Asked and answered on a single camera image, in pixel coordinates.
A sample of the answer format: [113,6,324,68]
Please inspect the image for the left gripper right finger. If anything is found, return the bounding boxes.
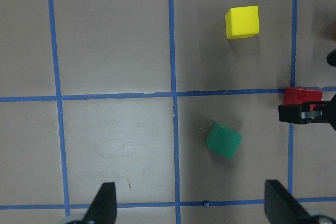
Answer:
[264,179,311,223]

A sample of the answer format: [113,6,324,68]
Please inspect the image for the yellow wooden block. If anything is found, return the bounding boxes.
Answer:
[225,5,260,40]

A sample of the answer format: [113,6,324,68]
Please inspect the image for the green wooden block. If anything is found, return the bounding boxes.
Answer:
[205,122,243,159]

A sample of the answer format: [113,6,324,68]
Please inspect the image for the red wooden block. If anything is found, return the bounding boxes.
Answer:
[283,88,322,105]

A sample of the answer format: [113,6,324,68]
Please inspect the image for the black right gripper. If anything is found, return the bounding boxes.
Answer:
[278,48,336,132]

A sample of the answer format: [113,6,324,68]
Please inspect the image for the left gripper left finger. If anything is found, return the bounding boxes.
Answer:
[83,182,117,223]

